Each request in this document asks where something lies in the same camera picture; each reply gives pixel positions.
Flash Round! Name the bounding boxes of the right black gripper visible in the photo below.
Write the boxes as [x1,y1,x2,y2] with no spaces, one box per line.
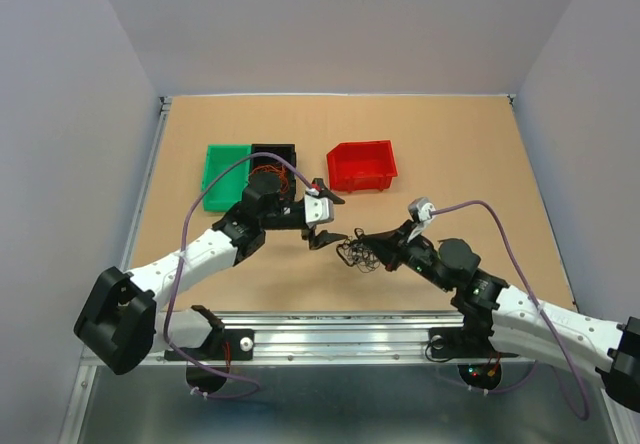
[361,219,453,292]

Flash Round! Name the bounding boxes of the black and orange cables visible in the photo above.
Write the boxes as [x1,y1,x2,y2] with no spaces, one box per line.
[333,227,384,271]

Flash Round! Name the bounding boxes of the orange cable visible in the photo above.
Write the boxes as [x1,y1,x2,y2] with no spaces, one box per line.
[249,162,299,198]

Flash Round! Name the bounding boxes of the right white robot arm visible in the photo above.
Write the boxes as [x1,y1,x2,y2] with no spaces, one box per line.
[357,222,639,411]

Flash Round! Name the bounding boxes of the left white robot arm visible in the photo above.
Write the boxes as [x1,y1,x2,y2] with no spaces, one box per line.
[73,173,344,375]

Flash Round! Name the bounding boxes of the red plastic bin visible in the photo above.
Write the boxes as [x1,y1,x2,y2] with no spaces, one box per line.
[326,140,398,193]

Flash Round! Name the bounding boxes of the black plastic bin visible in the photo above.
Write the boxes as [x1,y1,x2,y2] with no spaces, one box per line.
[249,143,297,201]

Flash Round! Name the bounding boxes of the green plastic bin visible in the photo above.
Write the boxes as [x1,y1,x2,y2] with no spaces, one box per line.
[201,144,251,213]

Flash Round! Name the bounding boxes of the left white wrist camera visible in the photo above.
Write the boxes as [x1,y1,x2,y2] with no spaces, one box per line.
[303,194,335,228]

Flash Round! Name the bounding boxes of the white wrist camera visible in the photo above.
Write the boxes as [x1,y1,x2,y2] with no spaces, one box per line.
[303,194,335,228]
[407,197,436,242]

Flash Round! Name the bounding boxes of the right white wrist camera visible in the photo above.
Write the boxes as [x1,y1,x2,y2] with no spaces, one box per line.
[407,197,436,242]

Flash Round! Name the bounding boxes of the aluminium mounting rail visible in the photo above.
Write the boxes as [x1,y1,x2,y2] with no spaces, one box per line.
[84,313,471,365]

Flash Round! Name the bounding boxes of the aluminium table side frame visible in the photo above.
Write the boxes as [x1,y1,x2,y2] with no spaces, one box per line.
[117,96,173,271]

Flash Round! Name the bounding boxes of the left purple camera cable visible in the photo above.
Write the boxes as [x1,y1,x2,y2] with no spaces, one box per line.
[162,152,321,400]

